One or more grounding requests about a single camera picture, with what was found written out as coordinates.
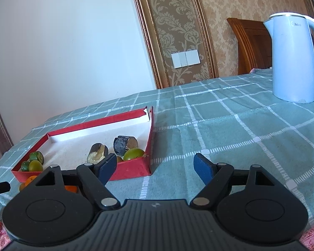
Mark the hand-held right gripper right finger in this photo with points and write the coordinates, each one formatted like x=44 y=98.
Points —
x=202 y=171

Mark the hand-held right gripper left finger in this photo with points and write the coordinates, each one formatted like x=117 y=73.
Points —
x=107 y=168

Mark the cut eggplant piece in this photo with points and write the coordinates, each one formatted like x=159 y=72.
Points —
x=125 y=143
x=97 y=153

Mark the plain green tangerine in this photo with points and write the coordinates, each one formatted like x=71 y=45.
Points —
x=133 y=153

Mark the small green cucumber piece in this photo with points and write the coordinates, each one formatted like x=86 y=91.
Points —
x=24 y=166

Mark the green tangerine with dark sticker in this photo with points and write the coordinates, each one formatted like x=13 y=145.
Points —
x=36 y=166

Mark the red cardboard box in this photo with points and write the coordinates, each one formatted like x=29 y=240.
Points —
x=68 y=149

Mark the orange tangerine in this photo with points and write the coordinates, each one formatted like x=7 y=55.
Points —
x=30 y=180
x=22 y=187
x=70 y=188

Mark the teal checked tablecloth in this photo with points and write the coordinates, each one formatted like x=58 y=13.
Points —
x=225 y=136

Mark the pink floral bedding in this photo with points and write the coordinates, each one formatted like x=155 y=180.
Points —
x=259 y=70

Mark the wooden headboard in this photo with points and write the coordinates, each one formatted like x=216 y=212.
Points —
x=251 y=47

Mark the light blue electric kettle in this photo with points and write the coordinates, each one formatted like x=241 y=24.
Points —
x=293 y=57

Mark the white wall switch plate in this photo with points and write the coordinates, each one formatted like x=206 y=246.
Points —
x=185 y=58

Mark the golden wall moulding frame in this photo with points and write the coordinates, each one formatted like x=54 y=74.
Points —
x=151 y=31

